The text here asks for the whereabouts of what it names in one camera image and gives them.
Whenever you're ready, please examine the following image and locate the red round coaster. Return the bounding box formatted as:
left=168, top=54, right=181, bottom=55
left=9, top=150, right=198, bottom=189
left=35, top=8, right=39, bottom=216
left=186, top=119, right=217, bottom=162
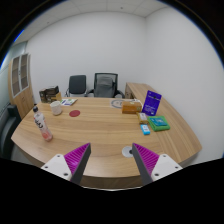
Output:
left=69, top=110, right=81, bottom=117

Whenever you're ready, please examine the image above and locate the silver desk cable grommet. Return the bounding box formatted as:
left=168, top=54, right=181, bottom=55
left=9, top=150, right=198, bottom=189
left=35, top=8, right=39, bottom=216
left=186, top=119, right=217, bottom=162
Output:
left=122, top=146, right=133, bottom=158

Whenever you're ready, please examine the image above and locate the purple standing sign card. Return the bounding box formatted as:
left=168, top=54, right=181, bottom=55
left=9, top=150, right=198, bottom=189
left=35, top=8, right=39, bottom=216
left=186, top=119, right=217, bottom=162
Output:
left=142, top=90, right=162, bottom=116

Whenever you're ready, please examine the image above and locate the clear plastic water bottle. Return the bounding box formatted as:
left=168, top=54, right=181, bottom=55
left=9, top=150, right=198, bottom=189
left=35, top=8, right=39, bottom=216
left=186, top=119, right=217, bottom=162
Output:
left=33, top=106, right=53, bottom=141

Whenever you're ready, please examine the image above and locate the dark chair at left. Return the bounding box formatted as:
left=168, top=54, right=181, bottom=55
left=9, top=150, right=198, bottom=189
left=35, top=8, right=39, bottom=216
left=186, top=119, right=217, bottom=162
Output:
left=0, top=105, right=21, bottom=159

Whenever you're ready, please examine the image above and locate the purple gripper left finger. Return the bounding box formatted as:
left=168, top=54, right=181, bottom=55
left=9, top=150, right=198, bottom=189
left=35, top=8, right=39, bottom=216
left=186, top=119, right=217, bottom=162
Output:
left=42, top=143, right=91, bottom=185

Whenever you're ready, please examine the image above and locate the brown cardboard box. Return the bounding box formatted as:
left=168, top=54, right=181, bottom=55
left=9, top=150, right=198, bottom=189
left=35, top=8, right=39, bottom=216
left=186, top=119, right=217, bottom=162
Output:
left=39, top=86, right=62, bottom=103

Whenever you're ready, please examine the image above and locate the green book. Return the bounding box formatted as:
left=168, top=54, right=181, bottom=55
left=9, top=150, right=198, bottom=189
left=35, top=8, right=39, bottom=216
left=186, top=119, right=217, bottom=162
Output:
left=148, top=116, right=170, bottom=132

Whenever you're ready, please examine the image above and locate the white booklet with colours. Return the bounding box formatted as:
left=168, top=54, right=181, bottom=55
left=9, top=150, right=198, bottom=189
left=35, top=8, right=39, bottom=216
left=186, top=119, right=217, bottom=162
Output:
left=60, top=98, right=77, bottom=106

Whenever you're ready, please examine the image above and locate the small blue box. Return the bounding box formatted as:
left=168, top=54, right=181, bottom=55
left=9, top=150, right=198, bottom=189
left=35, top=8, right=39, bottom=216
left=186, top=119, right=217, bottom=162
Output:
left=140, top=124, right=150, bottom=135

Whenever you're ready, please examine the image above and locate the black office chair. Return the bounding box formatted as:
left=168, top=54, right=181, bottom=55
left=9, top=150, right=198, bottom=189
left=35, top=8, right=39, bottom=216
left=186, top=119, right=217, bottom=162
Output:
left=65, top=75, right=87, bottom=97

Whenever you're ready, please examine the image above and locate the white ceramic mug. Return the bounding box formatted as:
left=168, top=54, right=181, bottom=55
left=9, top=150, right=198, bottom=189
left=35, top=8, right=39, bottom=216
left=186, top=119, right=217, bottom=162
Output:
left=50, top=101, right=62, bottom=116

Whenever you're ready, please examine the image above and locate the wooden cabinet with glass doors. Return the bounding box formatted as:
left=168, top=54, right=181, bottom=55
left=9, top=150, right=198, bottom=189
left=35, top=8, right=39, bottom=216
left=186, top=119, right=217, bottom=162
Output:
left=8, top=54, right=34, bottom=118

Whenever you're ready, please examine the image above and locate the grey mesh office chair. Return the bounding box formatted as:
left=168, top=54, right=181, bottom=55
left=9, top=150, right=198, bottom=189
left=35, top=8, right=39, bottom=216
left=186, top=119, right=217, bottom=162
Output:
left=86, top=73, right=125, bottom=98

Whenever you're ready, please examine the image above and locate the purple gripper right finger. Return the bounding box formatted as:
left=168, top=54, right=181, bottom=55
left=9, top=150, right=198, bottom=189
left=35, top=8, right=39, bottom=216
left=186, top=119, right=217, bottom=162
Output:
left=132, top=143, right=182, bottom=185

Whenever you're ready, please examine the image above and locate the small tan box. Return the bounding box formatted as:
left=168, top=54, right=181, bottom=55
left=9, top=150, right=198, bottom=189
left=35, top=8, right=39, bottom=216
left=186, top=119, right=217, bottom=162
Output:
left=137, top=113, right=148, bottom=124

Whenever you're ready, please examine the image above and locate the round grey plate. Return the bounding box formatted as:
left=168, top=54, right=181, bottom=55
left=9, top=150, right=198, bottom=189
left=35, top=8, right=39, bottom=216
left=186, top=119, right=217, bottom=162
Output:
left=110, top=99, right=123, bottom=109

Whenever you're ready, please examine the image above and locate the wooden tissue box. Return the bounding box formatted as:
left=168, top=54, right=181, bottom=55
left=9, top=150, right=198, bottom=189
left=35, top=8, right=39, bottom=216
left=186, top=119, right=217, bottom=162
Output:
left=122, top=101, right=142, bottom=114

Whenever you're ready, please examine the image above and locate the wooden side desk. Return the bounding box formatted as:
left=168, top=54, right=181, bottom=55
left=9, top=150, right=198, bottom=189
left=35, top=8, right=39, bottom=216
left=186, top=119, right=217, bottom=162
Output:
left=124, top=82, right=158, bottom=103

